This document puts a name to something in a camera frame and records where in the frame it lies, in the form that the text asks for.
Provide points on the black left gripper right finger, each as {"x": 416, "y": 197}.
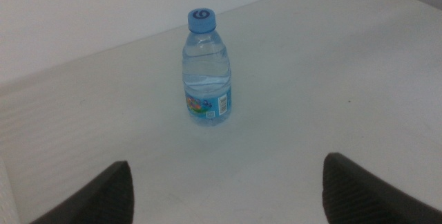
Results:
{"x": 362, "y": 203}

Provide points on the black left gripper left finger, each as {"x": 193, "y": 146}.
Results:
{"x": 100, "y": 203}

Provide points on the clear water bottle blue cap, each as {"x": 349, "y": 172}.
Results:
{"x": 206, "y": 72}

